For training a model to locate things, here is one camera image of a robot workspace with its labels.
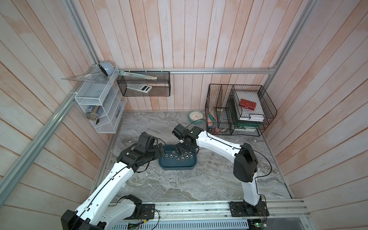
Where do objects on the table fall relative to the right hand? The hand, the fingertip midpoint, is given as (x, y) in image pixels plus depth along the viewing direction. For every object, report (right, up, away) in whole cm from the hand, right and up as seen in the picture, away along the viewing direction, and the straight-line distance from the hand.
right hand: (184, 148), depth 87 cm
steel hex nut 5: (-1, -8, +4) cm, 9 cm away
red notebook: (+43, +28, +6) cm, 52 cm away
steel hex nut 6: (+2, -7, +5) cm, 9 cm away
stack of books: (+42, +15, +9) cm, 46 cm away
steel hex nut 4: (-4, -8, +3) cm, 9 cm away
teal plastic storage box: (-7, -9, +4) cm, 12 cm away
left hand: (-14, -1, -10) cm, 18 cm away
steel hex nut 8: (+17, -9, +4) cm, 20 cm away
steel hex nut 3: (-5, -7, +5) cm, 10 cm away
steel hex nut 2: (-9, -6, +5) cm, 12 cm away
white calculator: (-30, +40, +11) cm, 51 cm away
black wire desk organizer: (+29, +29, +35) cm, 54 cm away
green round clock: (+10, +20, +26) cm, 34 cm away
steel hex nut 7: (+5, -6, +5) cm, 10 cm away
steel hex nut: (-12, -6, +5) cm, 14 cm away
